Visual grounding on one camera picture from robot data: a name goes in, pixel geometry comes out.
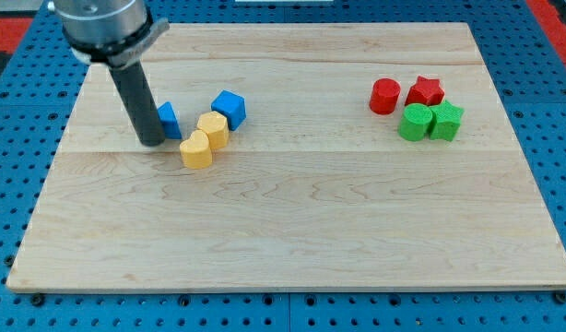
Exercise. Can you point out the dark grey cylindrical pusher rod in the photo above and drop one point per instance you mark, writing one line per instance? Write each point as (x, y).
(133, 88)

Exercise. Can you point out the yellow hexagon block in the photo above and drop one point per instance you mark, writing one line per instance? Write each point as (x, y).
(215, 126)

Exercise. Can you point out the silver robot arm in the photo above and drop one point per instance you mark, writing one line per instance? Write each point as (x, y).
(116, 33)

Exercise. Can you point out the yellow heart block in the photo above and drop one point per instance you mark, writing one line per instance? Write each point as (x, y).
(195, 151)

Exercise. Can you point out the blue triangle block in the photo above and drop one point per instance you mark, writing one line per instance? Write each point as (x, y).
(169, 121)

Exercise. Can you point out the blue cube block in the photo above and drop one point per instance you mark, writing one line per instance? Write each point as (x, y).
(232, 106)

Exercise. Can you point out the wooden board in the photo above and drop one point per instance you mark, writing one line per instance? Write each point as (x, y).
(314, 192)

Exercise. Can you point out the red cylinder block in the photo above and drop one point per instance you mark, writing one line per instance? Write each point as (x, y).
(384, 96)

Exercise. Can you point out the green cylinder block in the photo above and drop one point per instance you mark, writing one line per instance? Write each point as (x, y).
(415, 122)

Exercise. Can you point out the red star block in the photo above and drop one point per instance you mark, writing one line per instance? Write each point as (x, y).
(426, 91)

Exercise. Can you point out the green star block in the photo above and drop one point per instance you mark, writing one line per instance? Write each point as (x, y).
(446, 121)

